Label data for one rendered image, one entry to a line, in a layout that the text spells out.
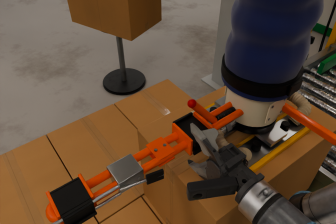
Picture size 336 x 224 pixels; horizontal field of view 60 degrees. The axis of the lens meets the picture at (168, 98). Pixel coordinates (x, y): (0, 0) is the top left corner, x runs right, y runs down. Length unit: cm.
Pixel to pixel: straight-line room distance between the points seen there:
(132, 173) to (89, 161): 76
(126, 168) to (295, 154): 54
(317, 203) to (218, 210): 24
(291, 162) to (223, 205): 27
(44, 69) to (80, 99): 66
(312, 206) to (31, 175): 116
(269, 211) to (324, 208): 14
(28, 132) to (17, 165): 97
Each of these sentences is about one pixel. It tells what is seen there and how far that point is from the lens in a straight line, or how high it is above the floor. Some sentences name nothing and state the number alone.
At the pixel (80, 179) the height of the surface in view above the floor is 109.
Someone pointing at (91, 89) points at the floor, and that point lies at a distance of 275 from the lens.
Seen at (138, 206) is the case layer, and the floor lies 54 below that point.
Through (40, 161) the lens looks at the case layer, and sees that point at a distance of 154.
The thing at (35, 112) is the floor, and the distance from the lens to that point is 268.
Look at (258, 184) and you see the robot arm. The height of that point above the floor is 112.
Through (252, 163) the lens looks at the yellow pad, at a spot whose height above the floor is 97.
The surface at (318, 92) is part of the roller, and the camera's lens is 200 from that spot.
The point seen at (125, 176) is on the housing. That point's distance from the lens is 72.
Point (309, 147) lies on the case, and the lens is 105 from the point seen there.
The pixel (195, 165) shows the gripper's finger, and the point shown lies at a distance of 81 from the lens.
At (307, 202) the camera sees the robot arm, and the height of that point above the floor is 104.
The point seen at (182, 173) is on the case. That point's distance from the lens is 89.
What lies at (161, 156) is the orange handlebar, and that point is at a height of 109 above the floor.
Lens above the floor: 167
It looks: 41 degrees down
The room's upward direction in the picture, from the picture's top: straight up
